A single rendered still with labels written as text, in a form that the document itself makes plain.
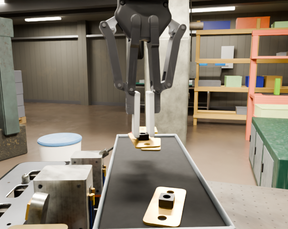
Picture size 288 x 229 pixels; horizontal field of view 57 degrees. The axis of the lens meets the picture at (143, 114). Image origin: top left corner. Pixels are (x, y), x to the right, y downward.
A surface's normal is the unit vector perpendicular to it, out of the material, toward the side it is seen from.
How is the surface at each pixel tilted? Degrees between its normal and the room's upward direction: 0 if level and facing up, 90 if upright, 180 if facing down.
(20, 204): 0
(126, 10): 90
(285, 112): 90
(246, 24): 90
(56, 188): 90
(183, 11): 63
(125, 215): 0
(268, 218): 0
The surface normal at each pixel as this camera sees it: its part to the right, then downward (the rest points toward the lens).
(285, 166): -0.27, 0.17
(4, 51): 0.84, 0.07
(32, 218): 0.04, 0.18
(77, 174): 0.00, -0.98
